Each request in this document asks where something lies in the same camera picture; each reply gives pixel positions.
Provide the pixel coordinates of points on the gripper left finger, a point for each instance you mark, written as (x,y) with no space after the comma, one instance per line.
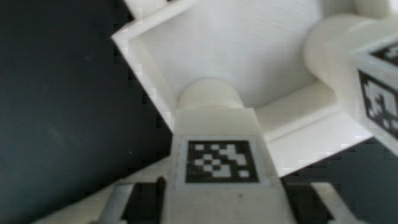
(133,203)

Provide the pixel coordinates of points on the white chair leg block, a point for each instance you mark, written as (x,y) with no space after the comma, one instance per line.
(376,71)

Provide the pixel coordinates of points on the white chair seat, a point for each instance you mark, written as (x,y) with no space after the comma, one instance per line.
(275,46)

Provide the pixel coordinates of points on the white U-shaped fence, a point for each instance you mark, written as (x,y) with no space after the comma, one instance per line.
(81,212)

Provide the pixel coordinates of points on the white small chair part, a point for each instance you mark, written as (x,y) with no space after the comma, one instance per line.
(224,188)

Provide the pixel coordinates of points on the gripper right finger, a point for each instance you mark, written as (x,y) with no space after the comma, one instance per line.
(316,204)

